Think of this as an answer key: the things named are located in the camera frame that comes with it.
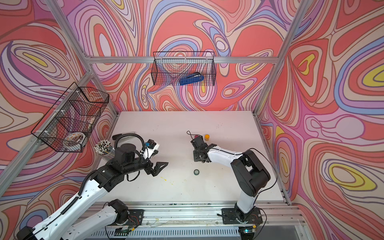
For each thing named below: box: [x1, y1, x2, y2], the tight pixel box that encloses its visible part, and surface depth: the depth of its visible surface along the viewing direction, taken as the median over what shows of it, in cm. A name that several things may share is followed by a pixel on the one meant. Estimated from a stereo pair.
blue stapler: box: [179, 72, 205, 86], surface depth 90 cm
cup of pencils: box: [93, 139, 116, 159], surface depth 81 cm
